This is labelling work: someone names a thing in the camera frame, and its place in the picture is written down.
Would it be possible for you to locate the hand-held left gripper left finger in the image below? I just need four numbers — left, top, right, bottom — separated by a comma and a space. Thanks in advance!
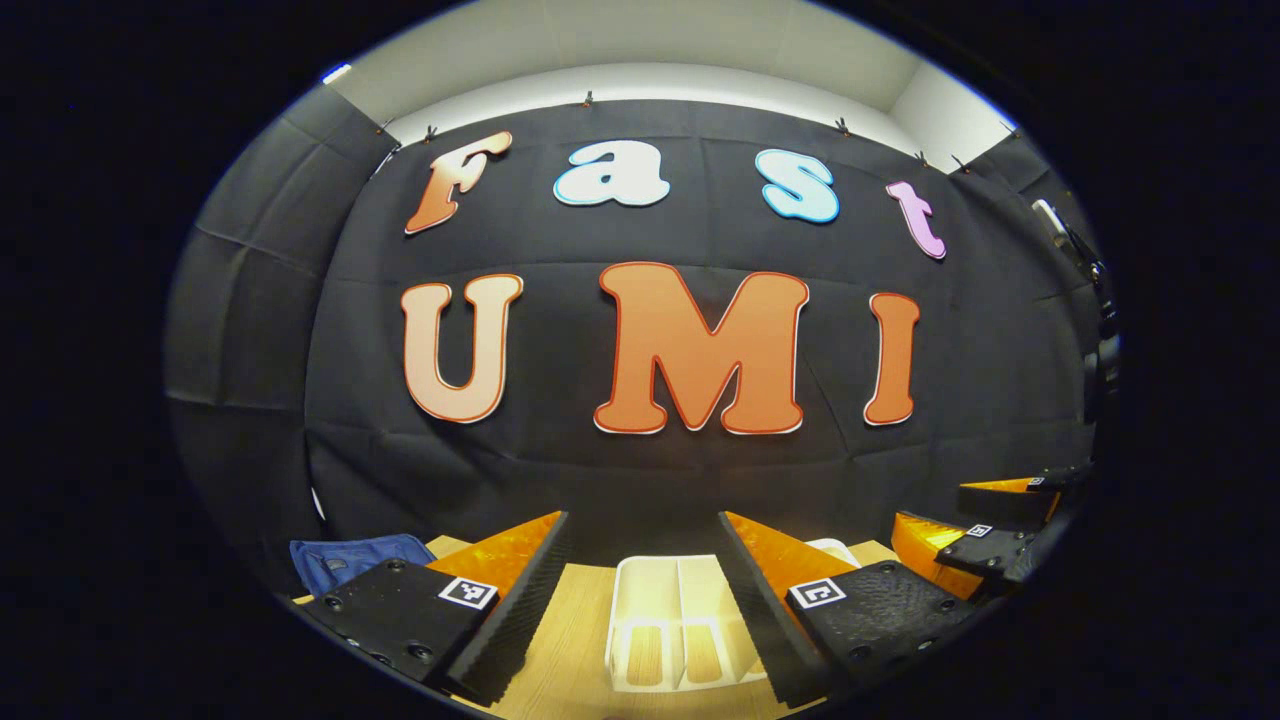
298, 510, 573, 707

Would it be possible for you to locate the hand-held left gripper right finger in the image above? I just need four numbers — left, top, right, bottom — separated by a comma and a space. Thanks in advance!
716, 510, 979, 709

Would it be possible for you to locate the white plastic bookshelf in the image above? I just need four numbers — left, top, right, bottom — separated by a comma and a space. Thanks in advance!
605, 538, 866, 694

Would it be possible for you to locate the dark blue schoolbag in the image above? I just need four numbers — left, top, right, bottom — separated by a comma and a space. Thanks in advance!
289, 533, 438, 601

